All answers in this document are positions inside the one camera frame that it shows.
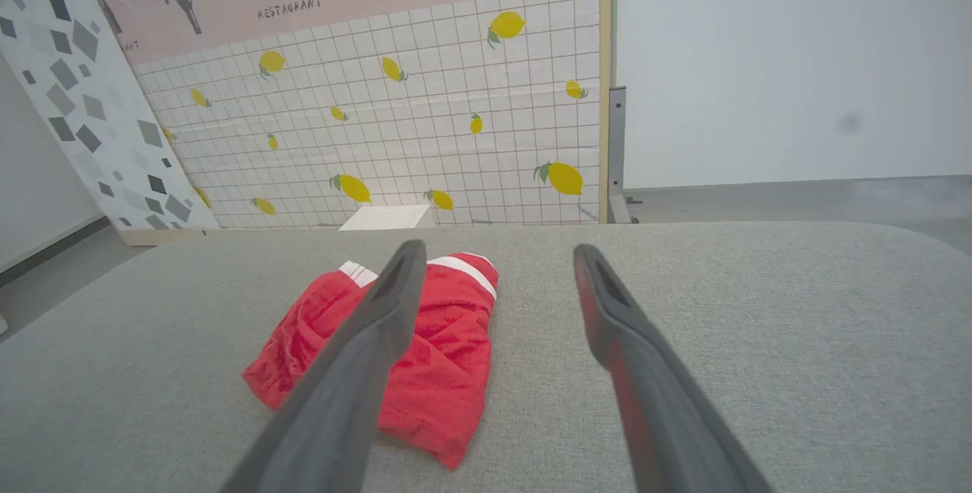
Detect grey metal support bracket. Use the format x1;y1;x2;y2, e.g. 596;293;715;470
607;87;642;224

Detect red shorts with white stripes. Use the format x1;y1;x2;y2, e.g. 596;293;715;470
243;251;500;471

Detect white grey terrazzo pattern panel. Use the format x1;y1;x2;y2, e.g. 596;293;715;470
0;0;221;232

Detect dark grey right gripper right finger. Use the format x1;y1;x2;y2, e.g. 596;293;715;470
573;244;772;493

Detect white flat board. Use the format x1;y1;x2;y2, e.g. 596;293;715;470
339;204;432;232

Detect lemon print grid panel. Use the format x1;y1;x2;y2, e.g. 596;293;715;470
133;0;602;229

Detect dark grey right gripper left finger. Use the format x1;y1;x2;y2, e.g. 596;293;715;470
222;241;428;493

